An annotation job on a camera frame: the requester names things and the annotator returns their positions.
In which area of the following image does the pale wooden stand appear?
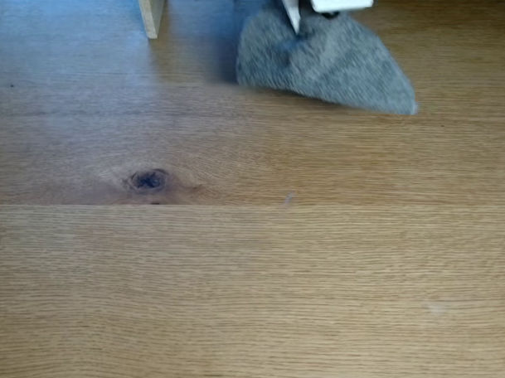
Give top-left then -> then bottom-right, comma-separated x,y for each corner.
135,0 -> 167,40

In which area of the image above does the grey-blue microfibre cloth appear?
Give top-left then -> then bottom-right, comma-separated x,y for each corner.
233,0 -> 423,117

